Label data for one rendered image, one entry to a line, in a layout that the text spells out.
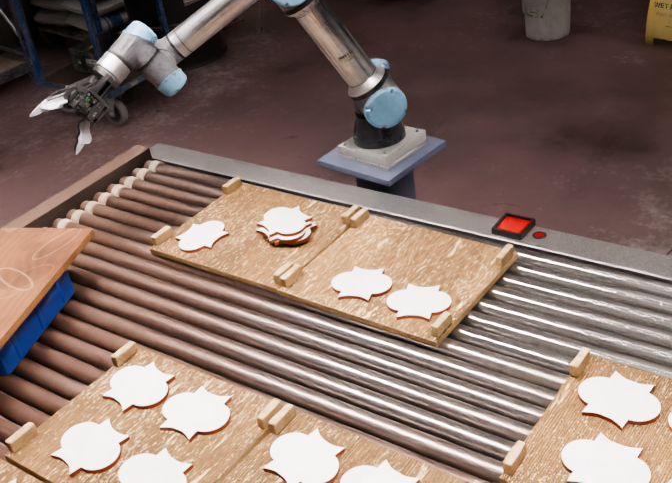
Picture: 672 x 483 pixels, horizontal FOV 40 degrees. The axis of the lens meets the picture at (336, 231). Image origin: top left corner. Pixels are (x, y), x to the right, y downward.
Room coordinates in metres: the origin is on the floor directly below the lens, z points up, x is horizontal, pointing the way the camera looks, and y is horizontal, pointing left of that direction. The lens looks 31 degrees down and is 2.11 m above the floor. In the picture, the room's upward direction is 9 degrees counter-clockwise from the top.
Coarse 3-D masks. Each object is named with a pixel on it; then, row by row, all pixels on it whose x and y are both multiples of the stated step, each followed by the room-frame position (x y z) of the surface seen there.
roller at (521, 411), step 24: (72, 264) 2.02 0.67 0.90; (96, 264) 1.98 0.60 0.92; (144, 288) 1.85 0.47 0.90; (168, 288) 1.82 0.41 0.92; (216, 312) 1.71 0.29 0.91; (240, 312) 1.67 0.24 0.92; (288, 336) 1.57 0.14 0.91; (312, 336) 1.55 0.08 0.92; (360, 360) 1.46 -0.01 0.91; (384, 360) 1.43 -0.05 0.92; (432, 384) 1.35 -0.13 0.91; (456, 384) 1.33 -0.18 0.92; (504, 408) 1.25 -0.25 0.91; (528, 408) 1.24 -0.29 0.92
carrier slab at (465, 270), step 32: (384, 224) 1.91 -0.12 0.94; (320, 256) 1.82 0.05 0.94; (352, 256) 1.80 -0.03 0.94; (384, 256) 1.77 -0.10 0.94; (416, 256) 1.75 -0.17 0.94; (448, 256) 1.73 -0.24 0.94; (480, 256) 1.71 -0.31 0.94; (512, 256) 1.69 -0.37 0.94; (288, 288) 1.71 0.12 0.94; (320, 288) 1.69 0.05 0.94; (448, 288) 1.61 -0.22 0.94; (480, 288) 1.59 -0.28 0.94; (384, 320) 1.54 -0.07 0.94; (416, 320) 1.52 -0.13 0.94
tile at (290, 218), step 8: (280, 208) 2.00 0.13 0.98; (288, 208) 1.99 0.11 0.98; (296, 208) 1.99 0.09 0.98; (264, 216) 1.97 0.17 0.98; (272, 216) 1.97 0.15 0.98; (280, 216) 1.96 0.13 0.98; (288, 216) 1.96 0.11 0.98; (296, 216) 1.95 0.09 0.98; (304, 216) 1.94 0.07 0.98; (264, 224) 1.94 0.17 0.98; (272, 224) 1.93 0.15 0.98; (280, 224) 1.92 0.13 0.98; (288, 224) 1.92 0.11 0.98; (296, 224) 1.91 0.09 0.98; (304, 224) 1.91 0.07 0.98; (272, 232) 1.89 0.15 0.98; (280, 232) 1.89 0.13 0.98; (288, 232) 1.88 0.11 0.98; (296, 232) 1.88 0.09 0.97
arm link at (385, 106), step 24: (288, 0) 2.22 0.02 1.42; (312, 0) 2.24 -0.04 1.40; (312, 24) 2.25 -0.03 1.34; (336, 24) 2.27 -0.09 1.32; (336, 48) 2.25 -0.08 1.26; (360, 48) 2.29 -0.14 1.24; (360, 72) 2.25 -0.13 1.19; (384, 72) 2.28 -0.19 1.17; (360, 96) 2.25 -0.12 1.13; (384, 96) 2.23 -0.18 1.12; (384, 120) 2.23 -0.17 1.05
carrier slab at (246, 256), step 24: (240, 192) 2.19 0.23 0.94; (264, 192) 2.17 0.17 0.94; (216, 216) 2.08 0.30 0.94; (240, 216) 2.06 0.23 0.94; (312, 216) 2.00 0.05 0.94; (336, 216) 1.98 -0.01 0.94; (168, 240) 2.00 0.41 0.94; (240, 240) 1.95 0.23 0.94; (264, 240) 1.93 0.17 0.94; (312, 240) 1.89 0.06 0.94; (192, 264) 1.89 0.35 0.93; (216, 264) 1.86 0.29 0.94; (240, 264) 1.84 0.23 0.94; (264, 264) 1.82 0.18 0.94; (264, 288) 1.74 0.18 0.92
